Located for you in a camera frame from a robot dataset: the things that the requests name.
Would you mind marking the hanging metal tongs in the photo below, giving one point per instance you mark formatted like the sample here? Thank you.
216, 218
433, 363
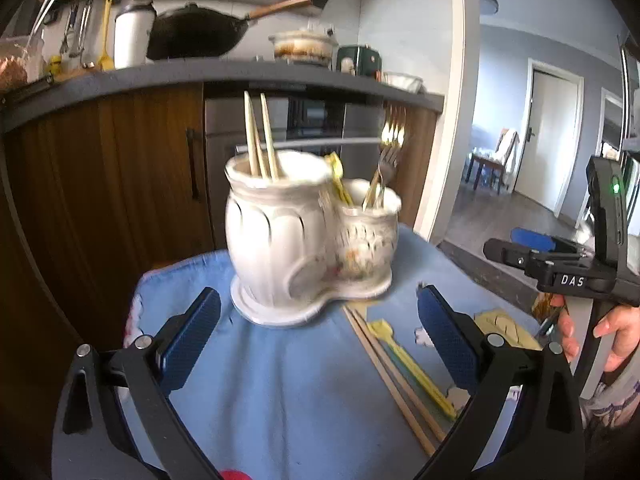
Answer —
70, 32
87, 35

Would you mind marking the hanging yellow kitchen spatula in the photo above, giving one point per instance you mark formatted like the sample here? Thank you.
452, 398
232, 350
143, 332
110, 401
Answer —
106, 35

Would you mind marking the white ceramic drip tray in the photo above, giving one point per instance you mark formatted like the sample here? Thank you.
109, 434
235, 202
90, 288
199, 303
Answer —
280, 315

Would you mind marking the white bowl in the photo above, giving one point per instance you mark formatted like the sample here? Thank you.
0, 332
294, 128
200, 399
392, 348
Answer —
402, 82

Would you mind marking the person's printed clothing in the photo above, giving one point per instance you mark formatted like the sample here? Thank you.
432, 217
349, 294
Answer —
612, 420

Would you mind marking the blue printed cloth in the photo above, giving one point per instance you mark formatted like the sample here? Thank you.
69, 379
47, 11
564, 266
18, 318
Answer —
290, 400

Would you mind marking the white door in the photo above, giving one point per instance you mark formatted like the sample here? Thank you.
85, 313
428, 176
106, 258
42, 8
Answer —
550, 140

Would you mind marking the white tumbler with dark lid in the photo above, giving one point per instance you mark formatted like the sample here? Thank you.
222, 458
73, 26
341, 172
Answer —
134, 40

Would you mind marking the wooden kitchen cabinet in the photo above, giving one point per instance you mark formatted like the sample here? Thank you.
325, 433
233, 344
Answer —
100, 185

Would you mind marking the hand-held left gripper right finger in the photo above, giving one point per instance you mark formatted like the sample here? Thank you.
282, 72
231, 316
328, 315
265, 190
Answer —
445, 335

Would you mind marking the grey kitchen countertop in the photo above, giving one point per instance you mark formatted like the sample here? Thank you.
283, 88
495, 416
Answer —
150, 77

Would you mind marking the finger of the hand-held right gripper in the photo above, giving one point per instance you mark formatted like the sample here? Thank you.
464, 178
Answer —
532, 237
515, 257

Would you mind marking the silver fork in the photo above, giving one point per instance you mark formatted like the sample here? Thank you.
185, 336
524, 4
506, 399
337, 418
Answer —
387, 160

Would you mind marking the white floral ceramic utensil holder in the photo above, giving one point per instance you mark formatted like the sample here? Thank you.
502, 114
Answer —
270, 240

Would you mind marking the green kitchen appliance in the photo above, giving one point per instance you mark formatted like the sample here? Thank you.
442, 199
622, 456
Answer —
360, 62

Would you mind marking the wooden chair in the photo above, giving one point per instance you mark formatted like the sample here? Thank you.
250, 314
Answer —
497, 160

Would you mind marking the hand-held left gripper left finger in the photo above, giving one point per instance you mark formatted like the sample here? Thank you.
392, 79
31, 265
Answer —
192, 335

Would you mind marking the white clay pot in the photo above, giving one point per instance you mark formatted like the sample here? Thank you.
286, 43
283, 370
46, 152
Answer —
302, 50

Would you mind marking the person's right hand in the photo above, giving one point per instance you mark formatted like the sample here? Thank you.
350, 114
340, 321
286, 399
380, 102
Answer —
622, 327

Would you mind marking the clear jar of dried food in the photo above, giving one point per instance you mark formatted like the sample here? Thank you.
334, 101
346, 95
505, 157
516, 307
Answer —
15, 67

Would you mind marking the steel built-in oven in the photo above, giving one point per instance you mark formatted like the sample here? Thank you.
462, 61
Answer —
225, 125

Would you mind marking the wooden chopstick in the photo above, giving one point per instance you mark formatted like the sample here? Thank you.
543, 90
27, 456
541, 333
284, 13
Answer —
267, 135
390, 385
250, 135
400, 375
261, 157

